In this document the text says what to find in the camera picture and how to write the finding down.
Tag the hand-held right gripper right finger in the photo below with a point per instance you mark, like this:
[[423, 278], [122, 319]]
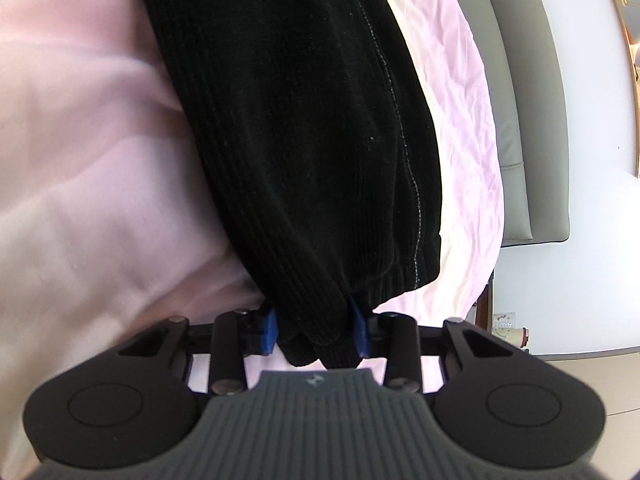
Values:
[[360, 332]]

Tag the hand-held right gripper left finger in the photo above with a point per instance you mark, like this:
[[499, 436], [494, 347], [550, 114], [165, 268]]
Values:
[[270, 332]]

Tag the white bottle with red cap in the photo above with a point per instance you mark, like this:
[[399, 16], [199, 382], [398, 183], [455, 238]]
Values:
[[523, 337]]

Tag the grey-topped wooden nightstand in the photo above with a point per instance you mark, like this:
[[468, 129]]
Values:
[[575, 365]]

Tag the grey upholstered headboard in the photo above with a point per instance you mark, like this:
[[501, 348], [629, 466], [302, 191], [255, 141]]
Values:
[[530, 185]]

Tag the pink duvet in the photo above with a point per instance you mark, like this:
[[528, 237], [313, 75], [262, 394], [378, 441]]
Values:
[[75, 160]]

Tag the framed feather wall painting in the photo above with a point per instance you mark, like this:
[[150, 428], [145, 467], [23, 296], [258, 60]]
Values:
[[631, 20]]

